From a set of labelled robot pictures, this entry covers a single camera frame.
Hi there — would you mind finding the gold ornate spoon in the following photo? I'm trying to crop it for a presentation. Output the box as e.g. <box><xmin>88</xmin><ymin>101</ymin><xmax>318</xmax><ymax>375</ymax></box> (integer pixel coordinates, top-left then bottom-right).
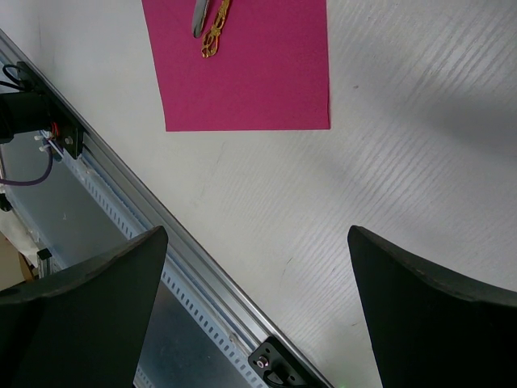
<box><xmin>201</xmin><ymin>0</ymin><xmax>232</xmax><ymax>58</ymax></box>

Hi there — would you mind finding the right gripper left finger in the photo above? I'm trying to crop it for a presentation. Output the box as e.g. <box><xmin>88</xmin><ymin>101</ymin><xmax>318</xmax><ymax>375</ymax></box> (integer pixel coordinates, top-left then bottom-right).
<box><xmin>1</xmin><ymin>226</ymin><xmax>168</xmax><ymax>387</ymax></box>

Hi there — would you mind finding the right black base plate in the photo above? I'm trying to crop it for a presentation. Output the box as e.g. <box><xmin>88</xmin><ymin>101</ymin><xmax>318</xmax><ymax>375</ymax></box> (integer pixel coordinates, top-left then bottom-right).
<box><xmin>248</xmin><ymin>336</ymin><xmax>319</xmax><ymax>388</ymax></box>

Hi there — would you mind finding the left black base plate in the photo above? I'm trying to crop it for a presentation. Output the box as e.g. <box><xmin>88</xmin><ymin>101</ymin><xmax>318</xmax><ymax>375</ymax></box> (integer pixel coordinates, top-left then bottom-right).
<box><xmin>16</xmin><ymin>61</ymin><xmax>86</xmax><ymax>159</ymax></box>

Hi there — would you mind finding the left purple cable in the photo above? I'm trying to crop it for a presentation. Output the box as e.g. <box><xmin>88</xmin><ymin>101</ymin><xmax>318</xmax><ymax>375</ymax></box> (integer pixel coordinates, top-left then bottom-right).
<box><xmin>0</xmin><ymin>139</ymin><xmax>65</xmax><ymax>188</ymax></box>

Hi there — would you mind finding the silver fork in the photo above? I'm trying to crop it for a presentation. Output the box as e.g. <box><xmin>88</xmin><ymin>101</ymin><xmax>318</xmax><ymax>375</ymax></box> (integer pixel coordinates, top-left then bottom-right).
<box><xmin>191</xmin><ymin>0</ymin><xmax>210</xmax><ymax>38</ymax></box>

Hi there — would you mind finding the aluminium mounting rail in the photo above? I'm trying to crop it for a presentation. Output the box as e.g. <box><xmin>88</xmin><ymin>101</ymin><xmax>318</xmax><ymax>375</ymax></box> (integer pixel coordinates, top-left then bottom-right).
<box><xmin>1</xmin><ymin>36</ymin><xmax>327</xmax><ymax>387</ymax></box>

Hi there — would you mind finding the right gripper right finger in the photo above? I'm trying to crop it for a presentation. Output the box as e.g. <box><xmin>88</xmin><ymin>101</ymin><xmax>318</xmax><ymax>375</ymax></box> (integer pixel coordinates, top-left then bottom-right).
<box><xmin>347</xmin><ymin>226</ymin><xmax>516</xmax><ymax>387</ymax></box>

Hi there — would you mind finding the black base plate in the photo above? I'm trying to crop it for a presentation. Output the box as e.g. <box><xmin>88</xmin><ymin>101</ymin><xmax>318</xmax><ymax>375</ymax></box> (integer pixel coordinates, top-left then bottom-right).
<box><xmin>16</xmin><ymin>61</ymin><xmax>86</xmax><ymax>159</ymax></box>
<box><xmin>248</xmin><ymin>336</ymin><xmax>319</xmax><ymax>388</ymax></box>

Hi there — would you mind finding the magenta paper napkin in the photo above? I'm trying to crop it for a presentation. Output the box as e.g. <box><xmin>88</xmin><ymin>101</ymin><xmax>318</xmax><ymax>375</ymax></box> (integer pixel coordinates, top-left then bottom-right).
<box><xmin>142</xmin><ymin>1</ymin><xmax>330</xmax><ymax>132</ymax></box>

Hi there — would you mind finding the white slotted cable duct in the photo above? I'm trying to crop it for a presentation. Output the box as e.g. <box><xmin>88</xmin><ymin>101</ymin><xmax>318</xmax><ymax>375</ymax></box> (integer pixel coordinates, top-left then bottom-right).
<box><xmin>64</xmin><ymin>156</ymin><xmax>266</xmax><ymax>387</ymax></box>

